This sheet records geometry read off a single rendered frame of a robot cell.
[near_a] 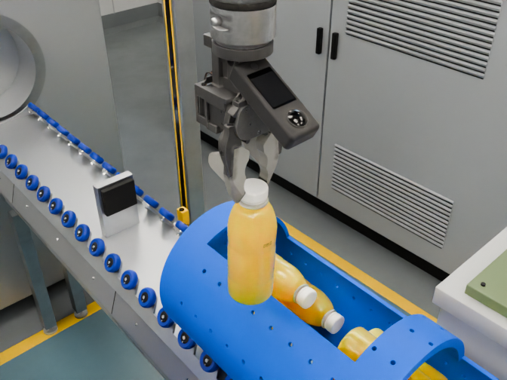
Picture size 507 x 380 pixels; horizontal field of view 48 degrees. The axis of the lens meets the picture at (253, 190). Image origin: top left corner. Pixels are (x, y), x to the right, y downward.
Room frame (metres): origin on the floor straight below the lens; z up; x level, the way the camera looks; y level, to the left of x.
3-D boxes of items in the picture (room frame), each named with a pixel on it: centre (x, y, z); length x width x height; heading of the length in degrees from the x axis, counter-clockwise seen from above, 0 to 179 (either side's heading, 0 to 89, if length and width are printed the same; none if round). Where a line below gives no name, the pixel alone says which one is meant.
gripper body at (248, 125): (0.65, 0.02, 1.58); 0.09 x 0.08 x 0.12; 42
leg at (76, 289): (1.76, 0.75, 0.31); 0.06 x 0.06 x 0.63; 41
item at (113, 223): (1.18, 0.34, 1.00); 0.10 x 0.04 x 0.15; 131
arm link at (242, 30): (0.64, 0.01, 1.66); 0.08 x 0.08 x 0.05
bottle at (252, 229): (0.63, 0.00, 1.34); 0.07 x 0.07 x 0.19
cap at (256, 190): (0.63, 0.00, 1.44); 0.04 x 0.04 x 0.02
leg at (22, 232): (1.66, 0.86, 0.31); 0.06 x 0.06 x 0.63; 41
